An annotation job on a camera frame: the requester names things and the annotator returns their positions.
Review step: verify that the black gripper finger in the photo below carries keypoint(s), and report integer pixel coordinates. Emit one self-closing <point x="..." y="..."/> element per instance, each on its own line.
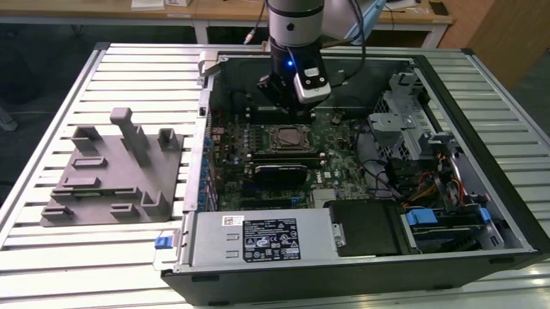
<point x="304" y="114"/>
<point x="268" y="90"/>

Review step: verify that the silver square CPU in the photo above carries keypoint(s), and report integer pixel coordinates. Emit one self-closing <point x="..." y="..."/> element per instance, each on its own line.
<point x="291" y="137"/>

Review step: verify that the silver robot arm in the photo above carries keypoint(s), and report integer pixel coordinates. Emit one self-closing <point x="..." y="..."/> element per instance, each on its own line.
<point x="293" y="19"/>

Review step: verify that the black CPU socket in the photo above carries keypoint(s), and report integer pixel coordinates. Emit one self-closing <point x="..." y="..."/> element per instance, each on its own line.
<point x="289" y="151"/>

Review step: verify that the black RAM slot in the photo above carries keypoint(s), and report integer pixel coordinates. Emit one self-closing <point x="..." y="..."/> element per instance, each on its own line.
<point x="257" y="119"/>
<point x="283" y="163"/>
<point x="283" y="155"/>
<point x="257" y="112"/>

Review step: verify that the green motherboard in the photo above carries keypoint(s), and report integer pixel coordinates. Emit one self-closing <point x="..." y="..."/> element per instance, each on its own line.
<point x="343" y="151"/>

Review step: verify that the small black graphics card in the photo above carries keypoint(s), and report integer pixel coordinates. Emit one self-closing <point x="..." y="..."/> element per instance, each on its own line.
<point x="279" y="175"/>

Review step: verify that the silver metal drive cage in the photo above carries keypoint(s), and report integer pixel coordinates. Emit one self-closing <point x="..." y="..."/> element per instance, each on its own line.
<point x="399" y="122"/>

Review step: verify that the small silver heat sink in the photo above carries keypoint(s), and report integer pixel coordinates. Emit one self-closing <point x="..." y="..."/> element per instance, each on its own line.
<point x="324" y="196"/>

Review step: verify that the black expansion slot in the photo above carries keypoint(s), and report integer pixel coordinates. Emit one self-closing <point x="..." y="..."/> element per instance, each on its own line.
<point x="265" y="202"/>

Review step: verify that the small white box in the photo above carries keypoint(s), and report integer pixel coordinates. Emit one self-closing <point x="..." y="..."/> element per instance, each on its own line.
<point x="177" y="2"/>

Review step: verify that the white QR code sticker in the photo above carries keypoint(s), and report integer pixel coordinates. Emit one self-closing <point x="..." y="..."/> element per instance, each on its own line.
<point x="232" y="220"/>

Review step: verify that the black plastic shroud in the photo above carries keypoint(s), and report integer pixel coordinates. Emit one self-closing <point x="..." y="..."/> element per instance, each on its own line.
<point x="364" y="228"/>

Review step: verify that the black power supply label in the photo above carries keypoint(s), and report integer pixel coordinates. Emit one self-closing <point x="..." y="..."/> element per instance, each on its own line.
<point x="269" y="239"/>

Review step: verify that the black device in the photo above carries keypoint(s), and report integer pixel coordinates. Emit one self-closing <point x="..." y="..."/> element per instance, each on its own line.
<point x="439" y="8"/>

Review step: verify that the blue disk carrier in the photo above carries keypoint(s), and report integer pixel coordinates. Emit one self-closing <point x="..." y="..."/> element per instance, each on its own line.
<point x="420" y="217"/>

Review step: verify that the grey parts rack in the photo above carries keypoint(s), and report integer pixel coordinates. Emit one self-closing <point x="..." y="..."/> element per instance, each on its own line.
<point x="128" y="180"/>

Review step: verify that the silver power supply unit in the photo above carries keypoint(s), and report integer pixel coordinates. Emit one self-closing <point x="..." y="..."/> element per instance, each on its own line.
<point x="205" y="238"/>

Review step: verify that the blue case latch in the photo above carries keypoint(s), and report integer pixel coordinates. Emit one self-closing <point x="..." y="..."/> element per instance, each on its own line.
<point x="163" y="242"/>

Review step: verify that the black open PC case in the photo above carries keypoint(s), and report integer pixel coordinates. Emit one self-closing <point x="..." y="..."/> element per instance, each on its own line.
<point x="300" y="283"/>

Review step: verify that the wooden cabinet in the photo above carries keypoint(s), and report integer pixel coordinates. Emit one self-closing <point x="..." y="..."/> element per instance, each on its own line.
<point x="507" y="32"/>

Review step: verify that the grey chair leg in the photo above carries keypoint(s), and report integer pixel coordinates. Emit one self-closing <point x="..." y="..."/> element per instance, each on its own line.
<point x="6" y="124"/>

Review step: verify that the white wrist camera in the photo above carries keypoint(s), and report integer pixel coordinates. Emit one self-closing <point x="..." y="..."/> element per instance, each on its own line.
<point x="315" y="93"/>

